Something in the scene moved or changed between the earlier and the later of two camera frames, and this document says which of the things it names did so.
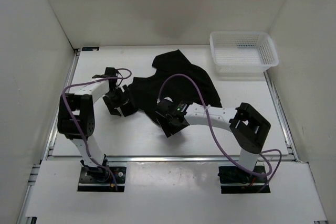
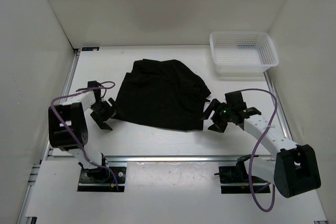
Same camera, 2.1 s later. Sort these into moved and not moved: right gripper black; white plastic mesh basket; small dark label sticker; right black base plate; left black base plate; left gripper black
Moved: left gripper black; right gripper black
Not moved: small dark label sticker; left black base plate; white plastic mesh basket; right black base plate
